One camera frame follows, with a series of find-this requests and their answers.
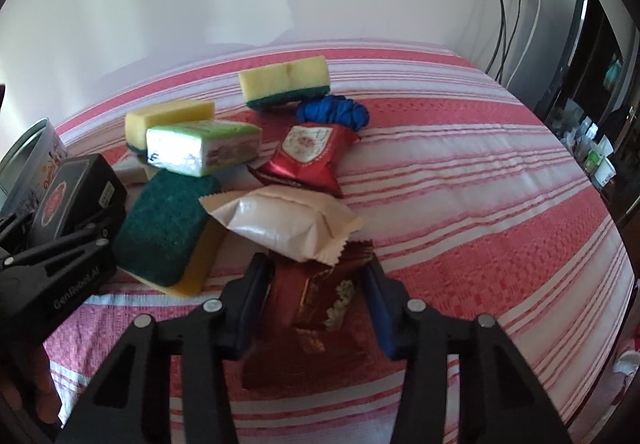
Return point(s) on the round metal tin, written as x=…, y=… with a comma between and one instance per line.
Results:
x=27, y=163

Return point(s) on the person's left hand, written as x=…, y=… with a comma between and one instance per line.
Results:
x=35, y=384

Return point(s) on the yellow green sponge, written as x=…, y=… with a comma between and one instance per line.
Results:
x=285, y=83
x=162, y=234
x=160, y=121

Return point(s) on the red striped tablecloth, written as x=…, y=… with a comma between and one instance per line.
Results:
x=475, y=173

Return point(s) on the small clear bottle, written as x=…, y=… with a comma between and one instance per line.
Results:
x=582, y=129

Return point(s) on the green tissue pack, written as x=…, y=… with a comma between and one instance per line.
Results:
x=205, y=148

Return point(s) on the black box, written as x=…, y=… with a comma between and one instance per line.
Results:
x=70, y=191

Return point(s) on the dark red snack packet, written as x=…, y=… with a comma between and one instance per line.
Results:
x=315, y=309

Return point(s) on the dark wooden cabinet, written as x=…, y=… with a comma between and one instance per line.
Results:
x=625, y=163

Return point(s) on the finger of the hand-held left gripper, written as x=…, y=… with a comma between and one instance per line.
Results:
x=12, y=226
x=60, y=249

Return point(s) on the white cloth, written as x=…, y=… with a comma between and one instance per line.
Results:
x=627, y=360

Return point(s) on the beige snack packet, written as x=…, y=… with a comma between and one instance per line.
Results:
x=285, y=224

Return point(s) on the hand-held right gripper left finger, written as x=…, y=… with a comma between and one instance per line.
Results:
x=254, y=306

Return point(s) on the green label bottle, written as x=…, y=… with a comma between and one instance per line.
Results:
x=592, y=159

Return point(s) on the blue hair scrunchie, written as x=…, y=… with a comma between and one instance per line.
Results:
x=335, y=111

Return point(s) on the black flat screen television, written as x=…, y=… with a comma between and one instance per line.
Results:
x=585, y=58

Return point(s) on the white paper cup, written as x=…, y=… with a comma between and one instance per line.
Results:
x=604, y=172

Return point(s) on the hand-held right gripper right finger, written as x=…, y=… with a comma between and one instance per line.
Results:
x=381, y=319

